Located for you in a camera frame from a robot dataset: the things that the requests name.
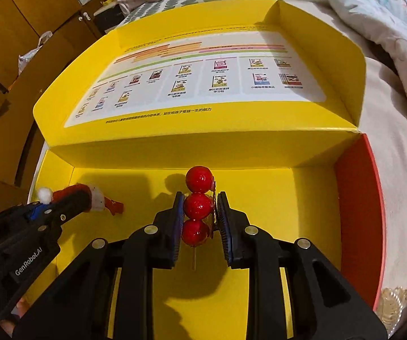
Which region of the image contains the red santa hat clip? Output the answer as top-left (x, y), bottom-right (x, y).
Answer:
top-left (37, 183), bottom-right (124, 216)

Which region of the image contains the red three-ball hair clip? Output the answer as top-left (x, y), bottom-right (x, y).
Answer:
top-left (181, 166), bottom-right (216, 271)

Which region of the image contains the yellow and red cardboard box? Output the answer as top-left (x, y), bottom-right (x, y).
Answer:
top-left (16, 0), bottom-right (386, 339)

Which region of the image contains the white plastic bag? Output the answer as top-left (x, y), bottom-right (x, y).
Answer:
top-left (18, 31), bottom-right (53, 75)

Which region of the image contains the translucent pearl claw clip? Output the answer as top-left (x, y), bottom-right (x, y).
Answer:
top-left (376, 286), bottom-right (407, 338)

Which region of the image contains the wooden wardrobe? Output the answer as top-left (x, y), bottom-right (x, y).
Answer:
top-left (0, 0), bottom-right (103, 212)

